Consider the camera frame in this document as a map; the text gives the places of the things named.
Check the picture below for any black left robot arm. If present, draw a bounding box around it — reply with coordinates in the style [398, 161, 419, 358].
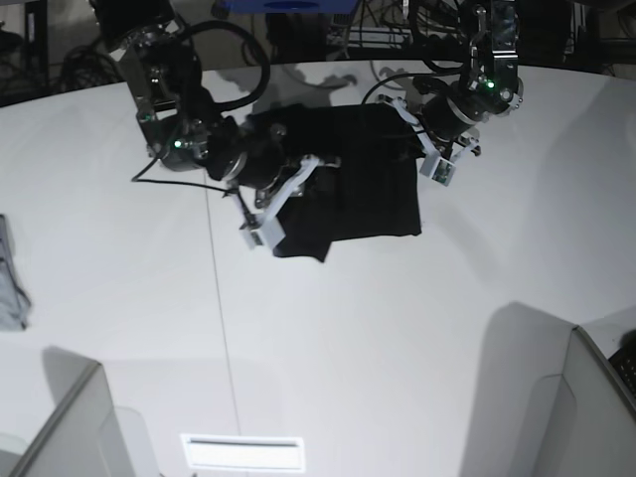
[408, 1, 523, 144]

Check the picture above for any blue box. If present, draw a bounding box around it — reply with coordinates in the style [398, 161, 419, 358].
[223, 0, 358, 14]

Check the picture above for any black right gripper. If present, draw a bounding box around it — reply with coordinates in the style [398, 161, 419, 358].
[206, 116, 301, 190]

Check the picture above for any black keyboard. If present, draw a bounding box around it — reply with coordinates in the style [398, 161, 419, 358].
[609, 348, 636, 396]

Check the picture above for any white power strip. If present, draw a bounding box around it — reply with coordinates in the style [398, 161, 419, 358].
[348, 27, 413, 50]

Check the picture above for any black T-shirt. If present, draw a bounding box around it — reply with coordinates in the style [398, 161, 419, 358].
[248, 104, 421, 261]

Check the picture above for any white right partition panel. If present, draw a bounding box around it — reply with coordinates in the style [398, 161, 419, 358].
[533, 327, 635, 476]

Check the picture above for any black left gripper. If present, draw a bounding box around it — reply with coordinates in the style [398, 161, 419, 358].
[413, 77, 480, 144]

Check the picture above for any white left partition panel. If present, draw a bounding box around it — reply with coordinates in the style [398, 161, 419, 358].
[8, 362, 136, 477]

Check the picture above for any white partition panel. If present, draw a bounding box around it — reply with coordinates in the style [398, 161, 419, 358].
[533, 327, 635, 476]
[8, 362, 136, 477]

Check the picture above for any grey folded cloth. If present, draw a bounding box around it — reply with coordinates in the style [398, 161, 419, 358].
[1, 215, 31, 332]

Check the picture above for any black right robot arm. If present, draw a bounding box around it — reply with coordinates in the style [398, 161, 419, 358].
[90, 1, 302, 190]

